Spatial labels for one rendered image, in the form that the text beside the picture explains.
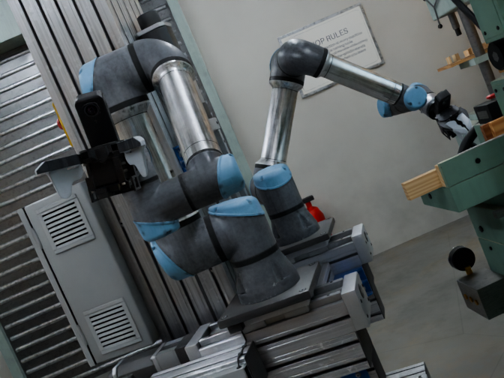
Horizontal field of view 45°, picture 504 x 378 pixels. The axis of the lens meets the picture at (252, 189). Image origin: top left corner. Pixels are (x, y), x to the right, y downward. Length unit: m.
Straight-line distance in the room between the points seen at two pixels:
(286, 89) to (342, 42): 2.49
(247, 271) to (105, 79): 0.53
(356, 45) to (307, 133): 0.71
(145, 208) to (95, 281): 0.59
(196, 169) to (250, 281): 0.36
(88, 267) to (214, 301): 0.34
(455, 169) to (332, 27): 3.21
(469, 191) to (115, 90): 0.79
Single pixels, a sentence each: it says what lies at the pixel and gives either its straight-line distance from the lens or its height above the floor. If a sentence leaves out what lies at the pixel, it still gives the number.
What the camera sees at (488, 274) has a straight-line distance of 1.63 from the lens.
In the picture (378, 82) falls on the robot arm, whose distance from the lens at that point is 1.98.
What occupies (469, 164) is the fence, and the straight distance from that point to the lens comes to 1.38.
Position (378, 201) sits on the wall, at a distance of 4.53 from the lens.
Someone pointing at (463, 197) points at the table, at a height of 0.87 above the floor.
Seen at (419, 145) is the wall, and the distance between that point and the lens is 4.59.
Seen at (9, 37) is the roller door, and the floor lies 2.36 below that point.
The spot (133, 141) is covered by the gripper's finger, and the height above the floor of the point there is 1.23.
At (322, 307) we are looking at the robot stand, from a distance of 1.38.
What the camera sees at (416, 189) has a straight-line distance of 1.38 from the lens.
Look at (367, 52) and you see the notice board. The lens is 4.51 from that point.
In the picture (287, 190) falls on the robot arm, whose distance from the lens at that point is 1.85.
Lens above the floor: 1.17
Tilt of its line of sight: 5 degrees down
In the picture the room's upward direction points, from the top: 23 degrees counter-clockwise
